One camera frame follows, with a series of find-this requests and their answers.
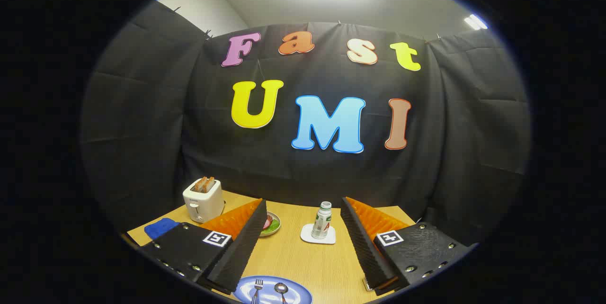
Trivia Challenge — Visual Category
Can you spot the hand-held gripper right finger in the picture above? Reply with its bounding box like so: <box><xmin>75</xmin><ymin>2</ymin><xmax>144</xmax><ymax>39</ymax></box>
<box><xmin>341</xmin><ymin>197</ymin><xmax>479</xmax><ymax>296</ymax></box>

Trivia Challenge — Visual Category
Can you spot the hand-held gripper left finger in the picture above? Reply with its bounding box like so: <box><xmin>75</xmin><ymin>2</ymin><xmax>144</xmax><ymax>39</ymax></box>
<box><xmin>137</xmin><ymin>198</ymin><xmax>268</xmax><ymax>295</ymax></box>

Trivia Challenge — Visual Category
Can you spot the green plate with food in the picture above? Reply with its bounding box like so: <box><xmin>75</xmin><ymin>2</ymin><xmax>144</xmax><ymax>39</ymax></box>
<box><xmin>259</xmin><ymin>211</ymin><xmax>282</xmax><ymax>237</ymax></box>

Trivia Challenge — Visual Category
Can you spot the small white drink bottle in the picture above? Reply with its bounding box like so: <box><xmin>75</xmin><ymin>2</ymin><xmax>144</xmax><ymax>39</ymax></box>
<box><xmin>311</xmin><ymin>201</ymin><xmax>333</xmax><ymax>240</ymax></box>

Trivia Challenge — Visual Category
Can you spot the white square coaster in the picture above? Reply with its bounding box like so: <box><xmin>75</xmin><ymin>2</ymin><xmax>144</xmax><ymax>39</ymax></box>
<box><xmin>300</xmin><ymin>224</ymin><xmax>337</xmax><ymax>245</ymax></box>

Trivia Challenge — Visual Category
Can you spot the white toaster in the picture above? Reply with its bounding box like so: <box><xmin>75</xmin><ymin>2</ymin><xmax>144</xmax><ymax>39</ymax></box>
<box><xmin>183</xmin><ymin>179</ymin><xmax>226</xmax><ymax>223</ymax></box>

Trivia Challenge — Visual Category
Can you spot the blue round plate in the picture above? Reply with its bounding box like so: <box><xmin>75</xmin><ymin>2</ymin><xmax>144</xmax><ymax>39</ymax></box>
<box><xmin>233</xmin><ymin>275</ymin><xmax>314</xmax><ymax>304</ymax></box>

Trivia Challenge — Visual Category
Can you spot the blue cloth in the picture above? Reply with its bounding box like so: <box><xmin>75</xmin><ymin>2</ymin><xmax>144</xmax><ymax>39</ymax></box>
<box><xmin>144</xmin><ymin>218</ymin><xmax>180</xmax><ymax>240</ymax></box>

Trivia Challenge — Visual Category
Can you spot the small ceiling light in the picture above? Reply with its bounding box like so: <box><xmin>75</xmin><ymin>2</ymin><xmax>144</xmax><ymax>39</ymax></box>
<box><xmin>464</xmin><ymin>14</ymin><xmax>488</xmax><ymax>31</ymax></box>

